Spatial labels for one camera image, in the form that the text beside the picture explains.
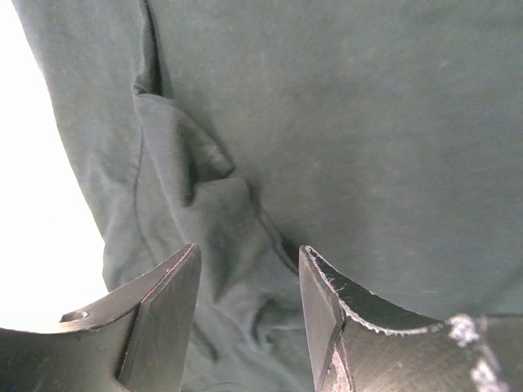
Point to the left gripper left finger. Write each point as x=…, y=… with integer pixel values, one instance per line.
x=133, y=339

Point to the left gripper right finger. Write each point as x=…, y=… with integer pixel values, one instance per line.
x=358, y=341

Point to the black t shirt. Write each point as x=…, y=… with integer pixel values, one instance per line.
x=387, y=135

